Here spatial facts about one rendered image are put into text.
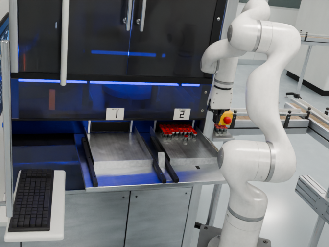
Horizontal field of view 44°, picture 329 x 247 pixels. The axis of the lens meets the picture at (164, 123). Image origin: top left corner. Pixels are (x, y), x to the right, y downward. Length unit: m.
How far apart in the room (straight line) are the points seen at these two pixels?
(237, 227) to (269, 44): 0.57
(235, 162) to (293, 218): 2.20
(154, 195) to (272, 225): 1.23
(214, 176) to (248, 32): 0.77
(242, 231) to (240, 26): 0.63
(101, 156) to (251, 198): 0.82
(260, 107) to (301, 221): 2.20
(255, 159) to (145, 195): 1.12
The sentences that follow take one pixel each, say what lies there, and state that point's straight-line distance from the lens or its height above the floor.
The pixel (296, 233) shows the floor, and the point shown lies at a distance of 3.21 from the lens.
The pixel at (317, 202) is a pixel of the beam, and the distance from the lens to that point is 2.65.
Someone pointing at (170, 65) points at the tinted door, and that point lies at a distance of 1.94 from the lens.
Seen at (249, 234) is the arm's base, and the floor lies 0.99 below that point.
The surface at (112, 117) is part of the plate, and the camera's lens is 1.95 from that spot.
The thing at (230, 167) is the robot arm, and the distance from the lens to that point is 1.19.
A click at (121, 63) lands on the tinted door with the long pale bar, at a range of 1.87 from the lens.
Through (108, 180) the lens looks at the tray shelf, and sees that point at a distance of 1.69.
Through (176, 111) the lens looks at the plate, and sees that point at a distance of 2.02.
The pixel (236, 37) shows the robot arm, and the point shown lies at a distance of 1.28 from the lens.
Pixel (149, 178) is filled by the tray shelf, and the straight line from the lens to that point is 1.72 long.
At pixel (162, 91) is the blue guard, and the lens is 1.96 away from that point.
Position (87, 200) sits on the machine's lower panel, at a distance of 2.16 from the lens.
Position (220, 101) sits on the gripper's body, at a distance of 1.78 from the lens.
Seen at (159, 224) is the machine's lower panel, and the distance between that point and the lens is 2.37.
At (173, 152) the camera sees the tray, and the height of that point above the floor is 0.88.
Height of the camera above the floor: 1.78
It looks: 24 degrees down
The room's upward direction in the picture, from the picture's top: 8 degrees clockwise
